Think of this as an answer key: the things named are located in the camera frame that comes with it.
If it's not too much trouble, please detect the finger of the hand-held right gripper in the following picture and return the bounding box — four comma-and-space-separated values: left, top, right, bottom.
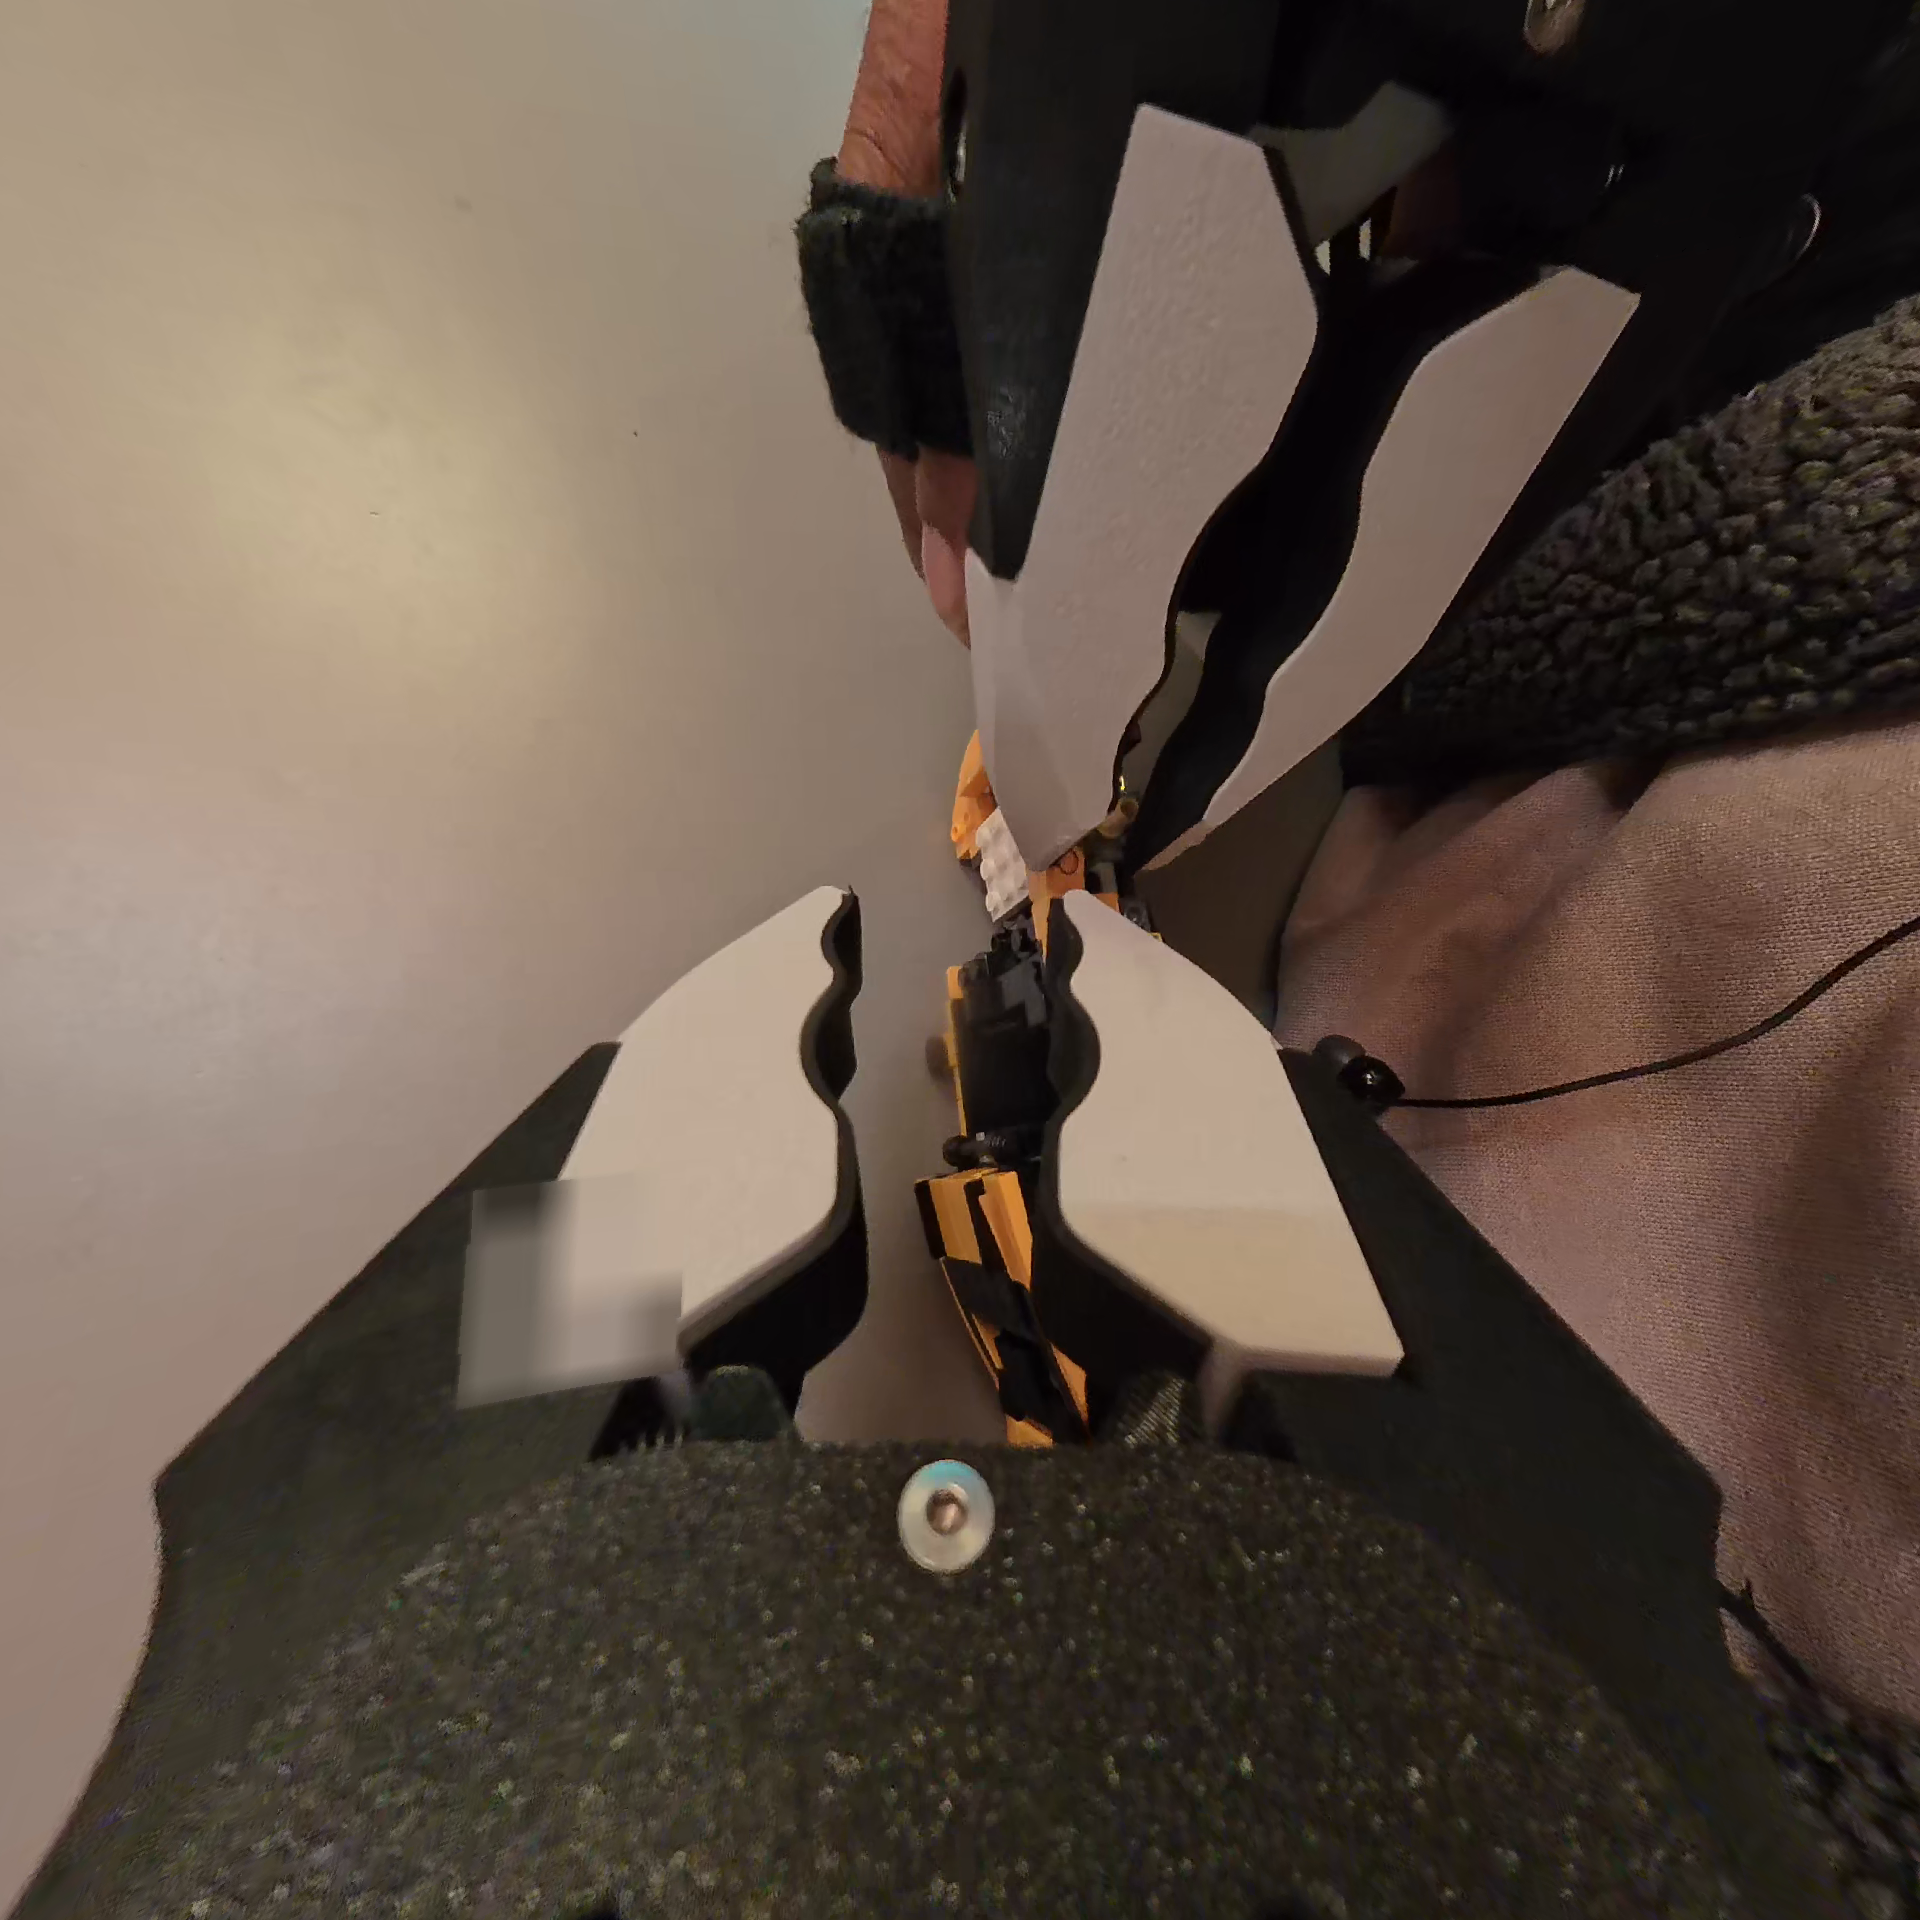
1124, 264, 1643, 875
964, 103, 1326, 875

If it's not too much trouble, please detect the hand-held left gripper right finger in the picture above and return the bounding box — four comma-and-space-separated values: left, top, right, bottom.
1030, 891, 1409, 1421

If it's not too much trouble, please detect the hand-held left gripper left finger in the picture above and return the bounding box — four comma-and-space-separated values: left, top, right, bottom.
550, 885, 874, 1402

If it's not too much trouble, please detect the yellow lego car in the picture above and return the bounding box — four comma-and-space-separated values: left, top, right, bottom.
915, 730, 1163, 1449

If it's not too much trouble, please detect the person's right hand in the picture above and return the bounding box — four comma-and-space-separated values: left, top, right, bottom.
816, 0, 981, 644

